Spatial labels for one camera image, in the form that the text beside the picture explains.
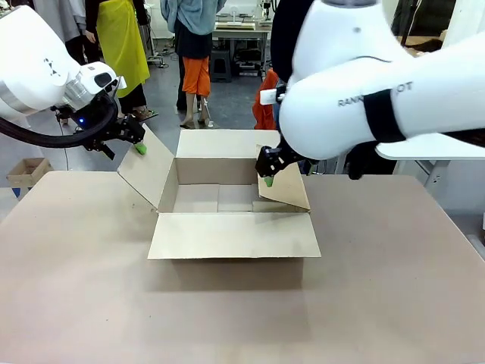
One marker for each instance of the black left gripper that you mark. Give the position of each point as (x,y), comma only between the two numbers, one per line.
(100,130)

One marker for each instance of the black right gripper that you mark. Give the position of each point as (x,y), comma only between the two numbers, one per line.
(288,153)

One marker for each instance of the large brown cardboard box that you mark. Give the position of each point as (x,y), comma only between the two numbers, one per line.
(231,212)

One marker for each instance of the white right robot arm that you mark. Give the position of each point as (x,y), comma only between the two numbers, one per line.
(341,57)

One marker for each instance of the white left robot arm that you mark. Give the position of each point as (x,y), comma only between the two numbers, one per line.
(34,57)

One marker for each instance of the small open cardboard box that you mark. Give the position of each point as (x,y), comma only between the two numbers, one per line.
(28,170)

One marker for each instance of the orange garment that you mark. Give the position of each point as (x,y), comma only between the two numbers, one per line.
(265,113)

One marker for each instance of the person in yellow apron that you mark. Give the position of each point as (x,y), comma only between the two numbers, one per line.
(121,45)

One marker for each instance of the black plastic stool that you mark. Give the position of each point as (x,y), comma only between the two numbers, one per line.
(224,64)

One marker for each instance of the person in orange trousers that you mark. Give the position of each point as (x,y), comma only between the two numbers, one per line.
(195,45)

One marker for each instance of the person in grey top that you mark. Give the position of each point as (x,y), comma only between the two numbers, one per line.
(64,22)

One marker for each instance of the person in dark coat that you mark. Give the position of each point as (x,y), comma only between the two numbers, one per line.
(282,34)

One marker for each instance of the grey background work table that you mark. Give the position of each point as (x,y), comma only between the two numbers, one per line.
(242,36)

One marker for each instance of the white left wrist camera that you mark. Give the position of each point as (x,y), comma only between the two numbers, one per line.
(100,77)

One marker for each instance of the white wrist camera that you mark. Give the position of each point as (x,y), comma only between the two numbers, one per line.
(271,96)
(100,77)

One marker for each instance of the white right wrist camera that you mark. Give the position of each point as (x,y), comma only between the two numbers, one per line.
(271,96)

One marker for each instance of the white board on frame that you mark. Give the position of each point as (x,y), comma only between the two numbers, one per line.
(435,151)

